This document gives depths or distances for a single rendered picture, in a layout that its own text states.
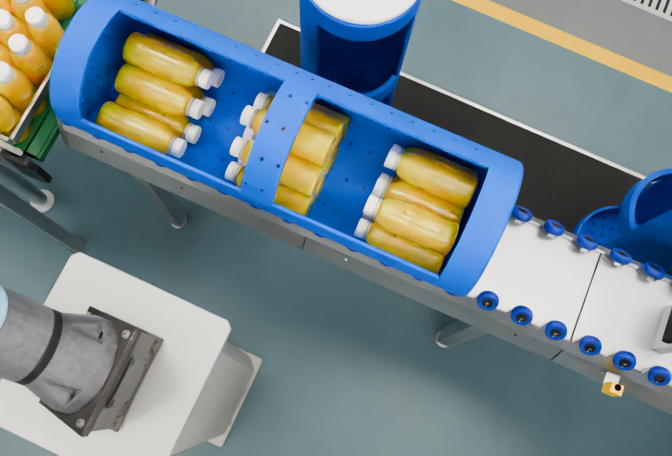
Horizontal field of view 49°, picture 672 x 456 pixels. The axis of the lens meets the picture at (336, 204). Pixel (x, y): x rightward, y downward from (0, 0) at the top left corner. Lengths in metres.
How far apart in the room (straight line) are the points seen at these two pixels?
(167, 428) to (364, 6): 0.95
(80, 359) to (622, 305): 1.10
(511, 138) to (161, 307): 1.54
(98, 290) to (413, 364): 1.36
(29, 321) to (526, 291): 0.99
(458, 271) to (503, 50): 1.62
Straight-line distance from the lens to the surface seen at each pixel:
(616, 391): 1.65
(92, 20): 1.46
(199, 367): 1.34
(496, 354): 2.55
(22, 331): 1.12
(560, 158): 2.59
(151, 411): 1.35
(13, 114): 1.69
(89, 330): 1.18
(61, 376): 1.15
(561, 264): 1.66
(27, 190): 2.53
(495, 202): 1.32
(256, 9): 2.85
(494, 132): 2.56
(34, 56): 1.68
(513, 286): 1.62
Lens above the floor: 2.47
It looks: 75 degrees down
